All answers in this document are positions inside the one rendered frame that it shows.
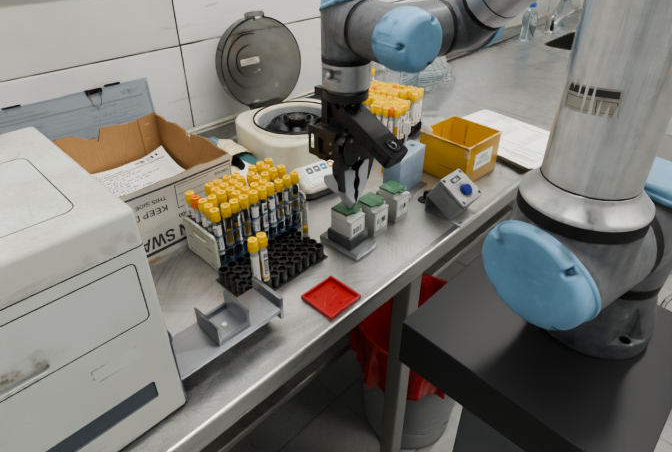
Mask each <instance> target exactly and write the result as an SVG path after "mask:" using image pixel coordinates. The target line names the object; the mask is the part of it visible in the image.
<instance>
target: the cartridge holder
mask: <svg viewBox="0 0 672 452"><path fill-rule="evenodd" d="M320 240H321V241H322V242H324V243H326V244H328V245H330V246H331V247H333V248H335V249H337V250H339V251H340V252H342V253H344V254H346V255H347V256H349V257H351V258H353V259H355V260H356V261H357V260H358V259H360V258H361V257H363V256H364V255H365V254H367V253H368V252H369V251H371V250H372V249H373V248H375V247H376V242H375V241H373V240H371V239H370V238H368V229H367V228H365V227H364V230H362V231H361V232H360V233H358V234H357V235H355V236H354V237H352V238H351V239H350V238H348V237H346V236H344V235H342V234H340V233H338V232H336V231H335V230H333V229H331V227H329V228H328V230H327V231H326V232H324V233H323V234H321V235H320Z"/></svg>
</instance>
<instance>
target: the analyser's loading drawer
mask: <svg viewBox="0 0 672 452"><path fill-rule="evenodd" d="M252 286H253V288H251V289H250V290H248V291H246V292H245V293H243V294H242V295H240V296H238V297H237V298H234V297H233V296H232V295H231V294H230V293H228V292H227V291H226V290H224V291H223V296H224V302H223V303H221V304H220V305H218V306H216V307H215V308H213V309H211V310H210V311H208V312H206V313H205V314H203V313H202V312H201V311H200V310H199V309H198V308H195V307H194V310H195V315H196V319H197V322H196V323H194V324H192V325H191V326H189V327H188V328H186V329H184V330H183V331H181V332H179V333H178V334H176V335H174V336H173V337H172V339H173V341H172V345H173V349H174V352H175V356H176V360H177V364H178V367H179V371H180V375H181V379H182V380H183V379H185V378H186V377H188V376H189V375H191V374H192V373H194V372H195V371H196V370H198V369H199V368H201V367H202V366H204V365H205V364H207V363H208V362H210V361H211V360H213V359H214V358H216V357H217V356H219V355H220V354H221V353H223V352H224V351H226V350H227V349H229V348H230V347H232V346H233V345H235V344H236V343H238V342H239V341H241V340H242V339H243V338H245V337H246V336H248V335H249V334H251V333H252V332H254V331H255V330H257V329H258V328H260V327H261V326H263V325H264V324H266V323H267V322H268V321H270V320H271V319H273V318H274V317H276V316H278V317H279V318H280V319H283V318H284V306H283V297H282V296H280V295H279V294H278V293H276V292H275V291H274V290H272V289H271V288H270V287H269V286H267V285H266V284H265V283H263V282H262V281H261V280H259V279H258V278H257V277H255V276H254V277H252ZM223 322H225V323H226V324H227V326H225V327H222V326H221V324H222V323H223Z"/></svg>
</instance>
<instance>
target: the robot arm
mask: <svg viewBox="0 0 672 452"><path fill-rule="evenodd" d="M535 1H537V0H424V1H415V2H407V3H389V2H384V1H379V0H321V2H320V8H319V12H320V21H321V68H322V85H316V86H314V93H315V95H318V96H321V117H319V118H316V119H315V121H314V122H312V123H310V124H308V141H309V153H310V154H313V155H315V156H318V158H319V159H322V160H324V161H328V160H332V161H334V162H333V164H332V174H326V175H324V183H325V185H326V186H327V187H329V188H330V189H331V190H333V191H334V192H335V193H337V194H338V195H339V196H340V198H341V200H342V202H343V204H344V205H345V206H346V207H347V208H348V209H351V208H353V207H354V206H355V205H356V203H357V202H358V200H359V198H360V196H361V194H362V192H363V190H364V188H365V185H366V182H367V179H368V178H369V175H370V171H371V168H372V164H373V160H374V158H375V159H376V160H377V161H378V162H379V163H380V164H381V165H382V166H383V167H384V168H386V169H387V168H390V167H392V166H394V165H396V164H397V163H399V162H401V161H402V159H403V158H404V157H405V155H406V154H407V152H408V148H407V147H406V146H405V145H404V144H403V143H402V142H401V141H400V140H399V139H398V138H397V137H396V136H395V135H394V134H393V133H392V132H391V131H390V130H389V129H388V128H387V127H386V126H385V125H384V124H383V123H382V122H381V121H380V120H379V119H378V118H377V117H376V116H375V115H374V114H373V113H372V112H371V111H370V110H369V109H368V108H367V107H366V106H365V105H364V104H363V103H362V102H364V101H366V100H367V99H368V98H369V87H370V86H371V69H372V61H373V62H376V63H379V64H381V65H383V66H384V67H386V68H388V69H391V70H394V71H402V72H406V73H419V72H421V71H423V70H425V69H426V67H427V66H428V65H430V64H432V63H433V62H434V60H435V59H436V58H438V57H442V56H447V55H452V54H457V53H462V52H473V51H477V50H480V49H482V48H484V47H487V46H490V45H492V44H494V43H495V42H496V41H497V40H498V39H499V38H500V37H501V34H502V32H503V30H504V29H505V26H506V24H507V23H508V22H509V21H511V20H512V19H513V18H514V17H516V16H517V15H518V14H520V13H521V12H522V11H524V10H525V9H526V8H527V7H529V6H530V5H531V4H533V3H534V2H535ZM671 118H672V0H584V1H583V5H582V9H581V13H580V17H579V21H578V25H577V29H576V33H575V37H574V40H573V44H572V48H571V52H570V56H569V60H568V64H567V68H566V71H565V75H564V79H563V83H562V87H561V91H560V95H559V99H558V103H557V106H556V110H555V114H554V118H553V122H552V126H551V130H550V134H549V138H548V141H547V145H546V149H545V153H544V157H543V161H542V165H541V166H540V167H537V168H535V169H533V170H531V171H529V172H528V173H526V174H525V175H524V176H523V177H522V179H521V181H520V184H519V188H518V192H517V196H516V201H515V205H514V209H513V213H512V216H511V218H510V219H509V220H506V221H503V222H500V223H498V224H497V225H496V226H495V227H494V229H493V230H491V231H490V232H489V233H488V235H487V236H486V238H485V240H484V244H483V249H482V258H483V264H484V268H485V271H486V274H487V277H488V279H489V281H490V283H491V284H492V285H493V286H494V288H495V291H496V293H497V294H498V295H499V297H500V298H501V299H502V300H503V302H504V303H505V304H506V305H507V306H508V307H509V308H510V309H511V310H512V311H514V312H515V313H516V314H517V315H519V316H520V317H521V318H523V319H524V320H526V321H528V322H530V323H532V324H534V325H536V326H538V327H541V328H544V329H545V330H546V331H547V332H548V333H549V334H550V335H551V336H553V337H554V338H555V339H557V340H558V341H560V342H561V343H563V344H564V345H566V346H568V347H570V348H572V349H574V350H576V351H578V352H581V353H583V354H586V355H589V356H593V357H597V358H602V359H610V360H620V359H627V358H631V357H634V356H636V355H638V354H639V353H641V352H642V351H643V350H644V349H645V347H646V346H647V344H648V343H649V341H650V339H651V338H652V336H653V334H654V331H655V326H656V314H657V303H658V294H659V292H660V290H661V289H662V287H663V285H664V284H665V282H666V280H667V279H668V277H669V275H670V274H671V272H672V162H670V161H667V160H665V159H662V158H659V157H656V156H657V153H658V151H659V148H660V146H661V143H662V141H663V138H664V135H665V133H666V130H667V128H668V125H669V123H670V120H671ZM320 122H322V123H320ZM317 123H320V124H317ZM315 124H317V125H315ZM311 134H314V148H313V147H311Z"/></svg>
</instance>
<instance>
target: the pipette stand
mask: <svg viewBox="0 0 672 452"><path fill-rule="evenodd" d="M407 148H408V152H407V154H406V155H405V157H404V158H403V159H402V161H401V162H399V163H397V164H396V165H394V166H392V167H390V168H387V169H386V168H384V171H383V184H384V183H386V182H388V181H390V180H394V181H396V182H398V183H401V184H403V185H405V186H406V191H408V192H409V201H410V200H411V199H412V198H414V197H415V196H416V195H417V194H418V193H420V192H421V191H422V190H423V189H425V188H426V187H427V183H425V182H422V172H423V163H424V154H425V144H422V143H418V142H415V141H412V140H408V141H407Z"/></svg>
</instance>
